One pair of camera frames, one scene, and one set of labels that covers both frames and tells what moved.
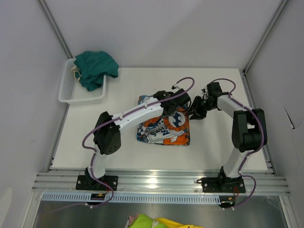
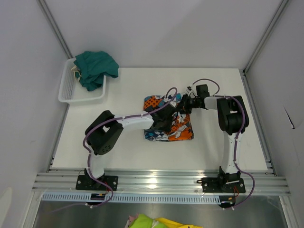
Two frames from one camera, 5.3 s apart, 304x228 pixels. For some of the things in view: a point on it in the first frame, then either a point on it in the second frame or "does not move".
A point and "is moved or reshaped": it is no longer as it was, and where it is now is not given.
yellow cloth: x=169 y=222 does not move
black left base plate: x=84 y=182 does not move
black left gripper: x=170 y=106 -> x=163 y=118
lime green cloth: x=143 y=220 does not move
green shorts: x=92 y=67 does not move
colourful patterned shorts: x=172 y=129 is moved or reshaped
